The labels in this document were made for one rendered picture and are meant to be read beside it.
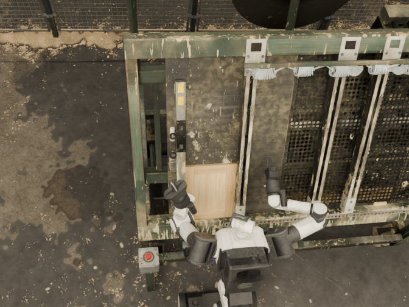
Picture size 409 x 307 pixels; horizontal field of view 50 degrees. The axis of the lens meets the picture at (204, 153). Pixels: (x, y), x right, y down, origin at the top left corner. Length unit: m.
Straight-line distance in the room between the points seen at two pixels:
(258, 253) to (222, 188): 0.59
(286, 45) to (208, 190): 1.00
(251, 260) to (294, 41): 1.11
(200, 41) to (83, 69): 2.56
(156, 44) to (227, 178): 0.96
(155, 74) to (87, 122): 1.96
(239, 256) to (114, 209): 1.77
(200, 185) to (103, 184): 1.43
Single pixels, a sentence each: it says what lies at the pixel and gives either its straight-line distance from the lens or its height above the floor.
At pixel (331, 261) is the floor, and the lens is 3.94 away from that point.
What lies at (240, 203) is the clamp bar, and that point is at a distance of 2.78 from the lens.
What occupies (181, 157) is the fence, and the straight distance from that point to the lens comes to 2.52.
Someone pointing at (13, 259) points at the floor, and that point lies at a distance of 3.86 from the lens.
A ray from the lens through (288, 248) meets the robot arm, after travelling 2.42.
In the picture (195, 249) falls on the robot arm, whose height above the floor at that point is 1.34.
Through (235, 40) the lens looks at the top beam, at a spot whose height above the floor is 1.95.
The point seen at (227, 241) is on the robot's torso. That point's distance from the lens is 2.33.
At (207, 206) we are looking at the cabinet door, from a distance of 2.79.
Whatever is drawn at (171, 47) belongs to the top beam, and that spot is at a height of 1.93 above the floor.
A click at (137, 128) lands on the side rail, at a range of 2.40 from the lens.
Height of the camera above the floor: 3.57
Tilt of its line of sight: 62 degrees down
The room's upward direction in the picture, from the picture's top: 11 degrees clockwise
